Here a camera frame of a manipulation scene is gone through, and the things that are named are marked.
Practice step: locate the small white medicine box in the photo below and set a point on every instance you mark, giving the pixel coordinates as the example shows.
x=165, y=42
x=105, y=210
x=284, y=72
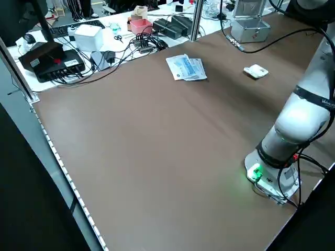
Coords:
x=257, y=72

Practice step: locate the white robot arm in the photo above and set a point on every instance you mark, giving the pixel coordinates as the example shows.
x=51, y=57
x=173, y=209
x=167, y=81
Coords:
x=301, y=117

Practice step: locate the pink plastic box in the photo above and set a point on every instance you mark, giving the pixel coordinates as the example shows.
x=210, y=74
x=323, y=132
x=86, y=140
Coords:
x=141, y=26

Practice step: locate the white cube box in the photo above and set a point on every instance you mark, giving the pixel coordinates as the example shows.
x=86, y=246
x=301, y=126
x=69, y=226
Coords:
x=87, y=39

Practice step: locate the blue face mask packet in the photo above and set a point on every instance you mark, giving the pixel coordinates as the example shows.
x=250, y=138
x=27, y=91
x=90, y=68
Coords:
x=200, y=69
x=178, y=65

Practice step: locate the black usb hub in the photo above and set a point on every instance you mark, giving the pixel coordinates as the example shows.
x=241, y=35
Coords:
x=146, y=49

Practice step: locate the black plug adapter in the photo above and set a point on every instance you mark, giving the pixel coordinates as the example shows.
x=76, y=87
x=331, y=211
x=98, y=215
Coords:
x=110, y=56

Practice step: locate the grey power adapter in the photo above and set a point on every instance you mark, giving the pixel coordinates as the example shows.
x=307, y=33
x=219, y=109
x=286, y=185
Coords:
x=99, y=60

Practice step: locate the long black power brick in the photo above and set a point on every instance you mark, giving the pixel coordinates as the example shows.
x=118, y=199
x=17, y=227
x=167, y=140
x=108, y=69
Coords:
x=181, y=24
x=162, y=27

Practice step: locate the black scissors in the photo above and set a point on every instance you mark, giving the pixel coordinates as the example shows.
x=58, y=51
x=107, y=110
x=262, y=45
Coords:
x=119, y=38

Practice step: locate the aluminium case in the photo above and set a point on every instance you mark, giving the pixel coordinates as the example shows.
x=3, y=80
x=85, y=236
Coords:
x=248, y=32

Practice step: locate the black keyboard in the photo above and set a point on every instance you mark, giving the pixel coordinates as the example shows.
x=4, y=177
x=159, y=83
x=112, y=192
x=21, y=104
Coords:
x=60, y=31

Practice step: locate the person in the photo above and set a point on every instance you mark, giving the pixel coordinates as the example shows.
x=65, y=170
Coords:
x=78, y=9

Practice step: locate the wooden stool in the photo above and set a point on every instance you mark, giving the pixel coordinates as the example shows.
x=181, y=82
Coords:
x=59, y=10

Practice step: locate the black stand pole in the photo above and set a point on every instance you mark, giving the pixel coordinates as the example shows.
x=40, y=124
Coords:
x=45, y=26

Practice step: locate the black computer mouse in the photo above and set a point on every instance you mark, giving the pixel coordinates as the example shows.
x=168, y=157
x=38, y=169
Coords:
x=30, y=38

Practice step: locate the black monitor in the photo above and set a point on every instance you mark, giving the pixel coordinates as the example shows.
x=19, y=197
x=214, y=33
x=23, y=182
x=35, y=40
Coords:
x=15, y=21

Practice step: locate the aluminium frame post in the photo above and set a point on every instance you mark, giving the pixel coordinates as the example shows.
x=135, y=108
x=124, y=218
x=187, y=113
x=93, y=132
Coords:
x=196, y=21

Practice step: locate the black network switch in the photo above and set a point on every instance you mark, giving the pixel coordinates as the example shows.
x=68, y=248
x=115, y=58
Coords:
x=47, y=65

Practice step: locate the aluminium frame bar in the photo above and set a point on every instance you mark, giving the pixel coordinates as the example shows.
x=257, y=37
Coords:
x=16, y=70

